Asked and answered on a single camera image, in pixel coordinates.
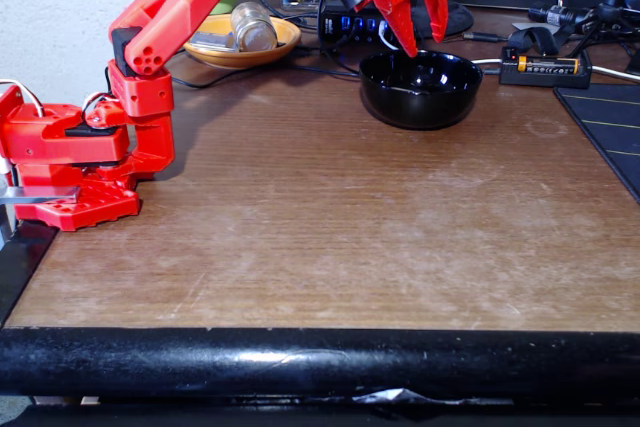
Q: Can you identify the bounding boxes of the black usb hub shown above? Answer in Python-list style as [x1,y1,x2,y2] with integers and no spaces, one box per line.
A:
[319,5,401,47]

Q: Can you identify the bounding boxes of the black glossy bowl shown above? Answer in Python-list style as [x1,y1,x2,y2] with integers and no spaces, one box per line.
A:
[358,48,484,131]

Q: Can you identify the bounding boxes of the black flashlight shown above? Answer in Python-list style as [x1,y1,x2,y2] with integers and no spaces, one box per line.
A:
[528,2,601,28]

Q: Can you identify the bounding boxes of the yellow black battery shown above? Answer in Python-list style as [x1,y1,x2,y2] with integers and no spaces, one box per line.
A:
[517,55,581,74]

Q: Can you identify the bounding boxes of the black battery charger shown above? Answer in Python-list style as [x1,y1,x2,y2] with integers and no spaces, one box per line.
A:
[498,45,594,89]

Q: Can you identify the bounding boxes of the clear glass jar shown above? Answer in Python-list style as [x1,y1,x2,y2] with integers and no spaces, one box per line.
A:
[230,1,279,53]

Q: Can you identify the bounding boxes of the yellow dish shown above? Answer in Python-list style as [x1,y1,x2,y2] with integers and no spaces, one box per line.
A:
[182,13,303,71]

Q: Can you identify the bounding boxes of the black tripod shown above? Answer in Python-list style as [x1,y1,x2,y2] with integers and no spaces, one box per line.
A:
[567,0,640,59]

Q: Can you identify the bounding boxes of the silver metal piece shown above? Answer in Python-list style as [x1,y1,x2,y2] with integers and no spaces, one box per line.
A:
[192,30,239,54]

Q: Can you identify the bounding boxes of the black mat with yellow lines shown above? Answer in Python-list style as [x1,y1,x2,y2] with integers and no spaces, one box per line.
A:
[553,82,640,204]

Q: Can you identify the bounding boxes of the black padded table edge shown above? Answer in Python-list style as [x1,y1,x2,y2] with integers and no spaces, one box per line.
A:
[0,326,640,398]

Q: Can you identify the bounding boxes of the metal clamp bar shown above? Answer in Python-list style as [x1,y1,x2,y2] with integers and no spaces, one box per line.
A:
[0,185,81,206]

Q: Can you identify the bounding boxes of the black audio plug cable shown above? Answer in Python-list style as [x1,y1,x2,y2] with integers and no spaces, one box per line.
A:
[442,30,509,44]

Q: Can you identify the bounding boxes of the white usb cable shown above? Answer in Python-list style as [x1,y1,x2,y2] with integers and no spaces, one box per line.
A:
[378,20,503,68]

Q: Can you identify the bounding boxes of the black strap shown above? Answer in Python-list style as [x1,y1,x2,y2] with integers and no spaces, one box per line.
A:
[507,25,564,58]

